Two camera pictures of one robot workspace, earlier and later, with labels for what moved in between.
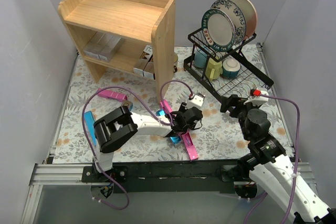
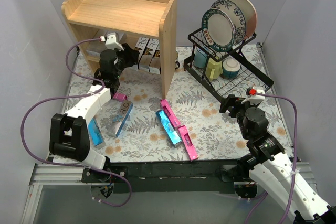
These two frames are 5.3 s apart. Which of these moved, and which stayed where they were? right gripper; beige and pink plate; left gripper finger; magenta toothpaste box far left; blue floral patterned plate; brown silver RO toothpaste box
Moved: brown silver RO toothpaste box; left gripper finger
Stayed: right gripper; beige and pink plate; blue floral patterned plate; magenta toothpaste box far left
